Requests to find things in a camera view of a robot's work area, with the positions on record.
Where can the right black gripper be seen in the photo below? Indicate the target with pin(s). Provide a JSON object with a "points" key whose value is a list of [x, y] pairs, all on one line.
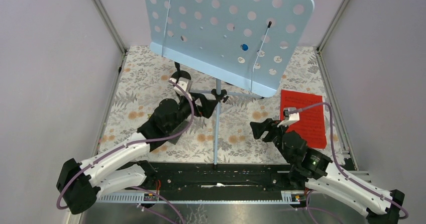
{"points": [[257, 128]]}

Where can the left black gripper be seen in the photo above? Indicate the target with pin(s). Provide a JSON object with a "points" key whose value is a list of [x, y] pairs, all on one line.
{"points": [[207, 106]]}

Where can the red sheet music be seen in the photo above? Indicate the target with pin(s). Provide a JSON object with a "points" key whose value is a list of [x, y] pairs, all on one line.
{"points": [[311, 125]]}

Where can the light blue music stand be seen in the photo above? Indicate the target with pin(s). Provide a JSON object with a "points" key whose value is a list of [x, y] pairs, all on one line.
{"points": [[246, 43]]}

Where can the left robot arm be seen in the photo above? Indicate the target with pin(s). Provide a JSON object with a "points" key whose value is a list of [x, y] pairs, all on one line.
{"points": [[80, 184]]}

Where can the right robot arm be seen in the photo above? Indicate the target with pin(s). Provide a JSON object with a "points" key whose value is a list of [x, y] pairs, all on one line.
{"points": [[311, 169]]}

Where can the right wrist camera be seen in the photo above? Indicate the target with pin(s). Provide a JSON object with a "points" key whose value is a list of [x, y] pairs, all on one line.
{"points": [[290, 116]]}

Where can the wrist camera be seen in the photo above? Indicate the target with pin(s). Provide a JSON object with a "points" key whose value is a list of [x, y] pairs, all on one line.
{"points": [[181, 85], [290, 116]]}

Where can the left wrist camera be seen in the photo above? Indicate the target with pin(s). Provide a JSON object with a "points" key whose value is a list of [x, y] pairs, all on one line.
{"points": [[181, 85]]}

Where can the grey cable duct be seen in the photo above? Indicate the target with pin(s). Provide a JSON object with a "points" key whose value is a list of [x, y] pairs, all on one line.
{"points": [[205, 195]]}

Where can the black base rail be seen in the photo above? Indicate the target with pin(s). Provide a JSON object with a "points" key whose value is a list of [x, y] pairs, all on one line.
{"points": [[163, 176]]}

